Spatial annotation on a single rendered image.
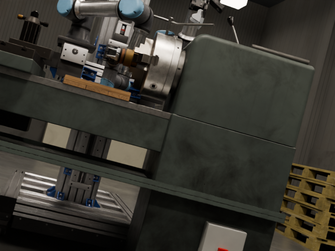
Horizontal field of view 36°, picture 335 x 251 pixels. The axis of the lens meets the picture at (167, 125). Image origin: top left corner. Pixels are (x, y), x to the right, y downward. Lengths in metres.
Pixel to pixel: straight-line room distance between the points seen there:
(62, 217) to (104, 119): 0.82
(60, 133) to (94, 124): 6.63
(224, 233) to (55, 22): 9.53
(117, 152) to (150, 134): 6.72
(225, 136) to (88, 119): 0.62
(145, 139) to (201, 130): 0.26
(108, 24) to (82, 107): 1.08
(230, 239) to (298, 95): 0.73
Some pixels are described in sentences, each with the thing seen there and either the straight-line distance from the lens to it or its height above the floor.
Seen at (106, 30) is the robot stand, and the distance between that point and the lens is 3.26.
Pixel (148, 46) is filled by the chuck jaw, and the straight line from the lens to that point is 2.53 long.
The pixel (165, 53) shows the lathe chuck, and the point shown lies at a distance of 2.35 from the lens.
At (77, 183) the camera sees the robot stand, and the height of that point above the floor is 0.36.
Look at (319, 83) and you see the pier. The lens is 8.92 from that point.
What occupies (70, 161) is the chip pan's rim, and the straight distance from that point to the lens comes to 2.17.
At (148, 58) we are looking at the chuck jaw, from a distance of 2.35.
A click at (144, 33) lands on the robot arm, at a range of 2.83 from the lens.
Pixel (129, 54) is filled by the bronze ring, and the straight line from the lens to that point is 2.45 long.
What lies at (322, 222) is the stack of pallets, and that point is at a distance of 6.13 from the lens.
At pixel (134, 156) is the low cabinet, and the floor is 0.38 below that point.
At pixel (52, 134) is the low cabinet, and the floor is 0.38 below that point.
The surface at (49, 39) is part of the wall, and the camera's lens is 11.38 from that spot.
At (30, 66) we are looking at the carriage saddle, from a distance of 2.26.
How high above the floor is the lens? 0.72
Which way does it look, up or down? 2 degrees up
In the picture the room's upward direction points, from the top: 15 degrees clockwise
